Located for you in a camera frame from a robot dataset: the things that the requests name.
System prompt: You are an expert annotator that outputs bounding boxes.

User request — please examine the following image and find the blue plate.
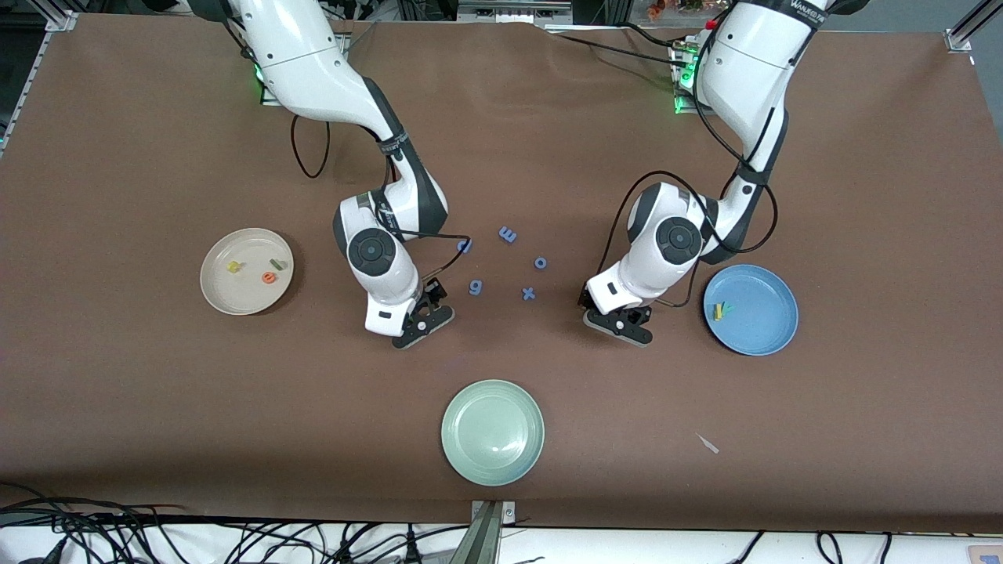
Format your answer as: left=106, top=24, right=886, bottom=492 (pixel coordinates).
left=702, top=263, right=800, bottom=357

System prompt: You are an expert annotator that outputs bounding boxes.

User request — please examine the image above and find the pale green plate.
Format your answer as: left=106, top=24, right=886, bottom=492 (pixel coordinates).
left=440, top=379, right=545, bottom=487

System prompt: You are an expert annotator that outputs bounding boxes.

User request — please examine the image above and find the brown table cover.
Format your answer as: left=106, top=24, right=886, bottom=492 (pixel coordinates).
left=0, top=12, right=1003, bottom=533

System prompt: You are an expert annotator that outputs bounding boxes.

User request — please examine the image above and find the beige brown plate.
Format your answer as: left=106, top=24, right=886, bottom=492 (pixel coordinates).
left=199, top=227, right=295, bottom=316

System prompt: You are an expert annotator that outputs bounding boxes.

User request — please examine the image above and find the grey power strip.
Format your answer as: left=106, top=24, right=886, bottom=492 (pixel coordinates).
left=457, top=0, right=573, bottom=24

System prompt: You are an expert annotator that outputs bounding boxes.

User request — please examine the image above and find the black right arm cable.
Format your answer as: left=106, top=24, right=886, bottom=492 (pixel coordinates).
left=227, top=16, right=473, bottom=287

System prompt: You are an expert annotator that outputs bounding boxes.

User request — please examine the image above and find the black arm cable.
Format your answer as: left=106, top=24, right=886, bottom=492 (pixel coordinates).
left=227, top=16, right=473, bottom=287
left=602, top=31, right=780, bottom=308

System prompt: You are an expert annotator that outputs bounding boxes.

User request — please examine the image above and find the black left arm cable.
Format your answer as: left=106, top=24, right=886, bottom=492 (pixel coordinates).
left=602, top=31, right=780, bottom=308

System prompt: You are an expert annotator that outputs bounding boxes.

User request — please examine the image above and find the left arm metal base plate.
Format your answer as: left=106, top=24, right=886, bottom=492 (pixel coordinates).
left=672, top=43, right=708, bottom=117

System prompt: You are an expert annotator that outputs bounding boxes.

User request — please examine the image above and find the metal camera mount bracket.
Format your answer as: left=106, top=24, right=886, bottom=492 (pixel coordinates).
left=447, top=500, right=516, bottom=564

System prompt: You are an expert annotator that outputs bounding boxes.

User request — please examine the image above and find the long black table cable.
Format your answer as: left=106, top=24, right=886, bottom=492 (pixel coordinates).
left=546, top=30, right=690, bottom=67

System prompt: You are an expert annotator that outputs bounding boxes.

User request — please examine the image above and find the short black table cable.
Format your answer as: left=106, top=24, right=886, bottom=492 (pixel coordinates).
left=611, top=22, right=698, bottom=49

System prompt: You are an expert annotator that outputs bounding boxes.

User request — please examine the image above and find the aluminium frame profile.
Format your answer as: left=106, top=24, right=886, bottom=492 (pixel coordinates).
left=0, top=0, right=79, bottom=150
left=944, top=0, right=1003, bottom=52

